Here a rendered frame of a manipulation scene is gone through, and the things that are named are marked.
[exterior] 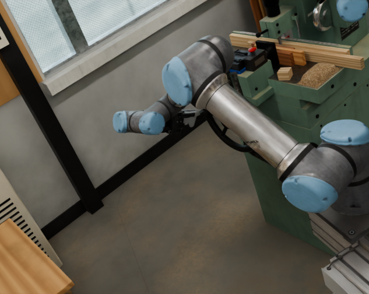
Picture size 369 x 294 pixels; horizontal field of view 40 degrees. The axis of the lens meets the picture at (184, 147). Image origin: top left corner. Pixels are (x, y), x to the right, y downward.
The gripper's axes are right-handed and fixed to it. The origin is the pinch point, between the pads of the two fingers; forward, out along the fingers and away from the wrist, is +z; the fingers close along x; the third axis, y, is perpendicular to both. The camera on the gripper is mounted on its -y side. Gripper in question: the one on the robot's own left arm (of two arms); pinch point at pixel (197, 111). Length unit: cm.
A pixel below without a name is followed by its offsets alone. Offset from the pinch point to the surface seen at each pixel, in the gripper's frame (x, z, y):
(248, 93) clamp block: 15.3, 10.7, -9.8
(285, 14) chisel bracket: 13.6, 26.6, -38.7
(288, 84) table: 26.6, 18.9, -14.7
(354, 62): 44, 31, -25
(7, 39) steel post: -107, -35, -15
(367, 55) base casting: 31, 59, -27
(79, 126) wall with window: -117, 11, 34
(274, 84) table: 19.6, 19.5, -13.7
